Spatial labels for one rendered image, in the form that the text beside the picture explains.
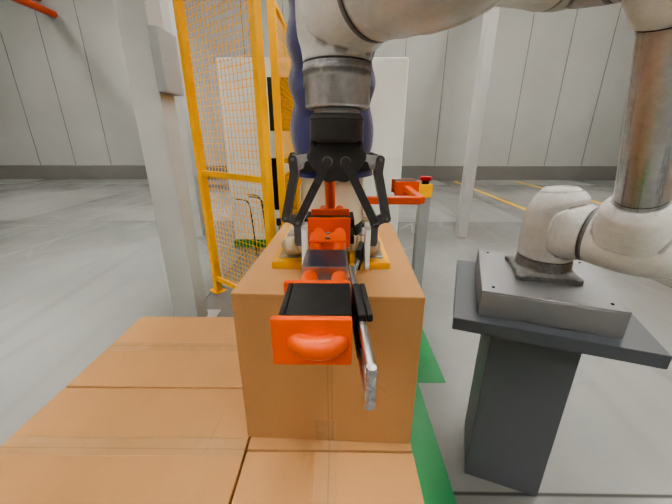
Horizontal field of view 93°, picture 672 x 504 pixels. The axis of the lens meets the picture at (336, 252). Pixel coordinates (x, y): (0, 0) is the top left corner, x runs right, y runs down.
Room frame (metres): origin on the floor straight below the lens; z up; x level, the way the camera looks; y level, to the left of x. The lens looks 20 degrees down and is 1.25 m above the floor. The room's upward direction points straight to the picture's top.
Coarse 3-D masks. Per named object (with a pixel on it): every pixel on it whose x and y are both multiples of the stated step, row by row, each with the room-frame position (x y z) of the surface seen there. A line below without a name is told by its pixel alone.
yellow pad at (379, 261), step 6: (378, 234) 0.95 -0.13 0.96; (348, 252) 0.80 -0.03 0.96; (354, 252) 0.79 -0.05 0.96; (378, 252) 0.77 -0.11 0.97; (384, 252) 0.79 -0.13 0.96; (354, 258) 0.74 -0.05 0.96; (372, 258) 0.74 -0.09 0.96; (378, 258) 0.74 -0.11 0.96; (384, 258) 0.74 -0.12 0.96; (372, 264) 0.72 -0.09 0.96; (378, 264) 0.72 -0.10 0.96; (384, 264) 0.72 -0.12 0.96
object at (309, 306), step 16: (288, 288) 0.31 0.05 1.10; (304, 288) 0.31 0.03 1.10; (320, 288) 0.31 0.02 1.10; (336, 288) 0.31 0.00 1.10; (288, 304) 0.27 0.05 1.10; (304, 304) 0.27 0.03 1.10; (320, 304) 0.27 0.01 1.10; (336, 304) 0.27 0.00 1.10; (272, 320) 0.25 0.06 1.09; (288, 320) 0.25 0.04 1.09; (304, 320) 0.25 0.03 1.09; (320, 320) 0.25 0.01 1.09; (336, 320) 0.25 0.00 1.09; (272, 336) 0.25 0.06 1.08; (288, 336) 0.25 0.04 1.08; (272, 352) 0.25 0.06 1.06; (288, 352) 0.25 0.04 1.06
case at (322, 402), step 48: (384, 240) 0.94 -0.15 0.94; (240, 288) 0.61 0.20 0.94; (384, 288) 0.61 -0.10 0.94; (240, 336) 0.59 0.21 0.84; (384, 336) 0.58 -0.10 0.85; (288, 384) 0.59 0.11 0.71; (336, 384) 0.58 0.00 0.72; (384, 384) 0.58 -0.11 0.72; (288, 432) 0.59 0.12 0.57; (336, 432) 0.58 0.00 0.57; (384, 432) 0.57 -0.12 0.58
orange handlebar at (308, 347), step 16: (416, 192) 1.00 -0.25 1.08; (320, 208) 0.78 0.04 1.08; (336, 208) 0.78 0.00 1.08; (320, 240) 0.50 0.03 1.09; (336, 240) 0.50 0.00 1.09; (304, 272) 0.39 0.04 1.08; (336, 272) 0.38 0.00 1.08; (304, 336) 0.24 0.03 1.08; (320, 336) 0.24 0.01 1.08; (336, 336) 0.24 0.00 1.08; (304, 352) 0.23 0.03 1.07; (320, 352) 0.23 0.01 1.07; (336, 352) 0.23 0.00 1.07
